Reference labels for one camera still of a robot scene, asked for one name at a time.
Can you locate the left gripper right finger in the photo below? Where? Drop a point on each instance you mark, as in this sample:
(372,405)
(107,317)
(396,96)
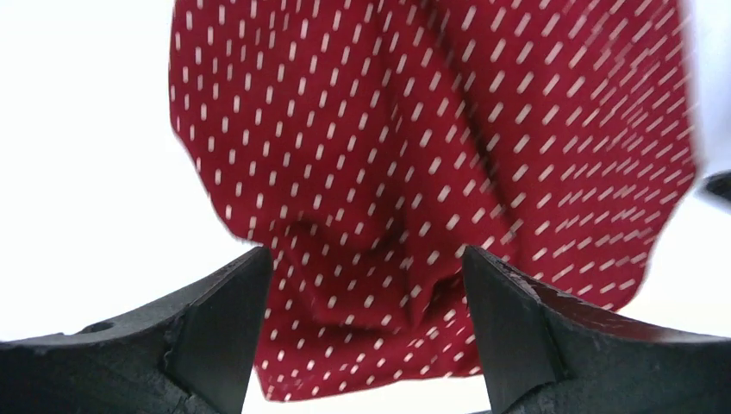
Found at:
(546,351)

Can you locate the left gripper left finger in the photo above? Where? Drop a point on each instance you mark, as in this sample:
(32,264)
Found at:
(191,351)

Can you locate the red polka dot skirt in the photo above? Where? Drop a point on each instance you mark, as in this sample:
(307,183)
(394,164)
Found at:
(368,143)

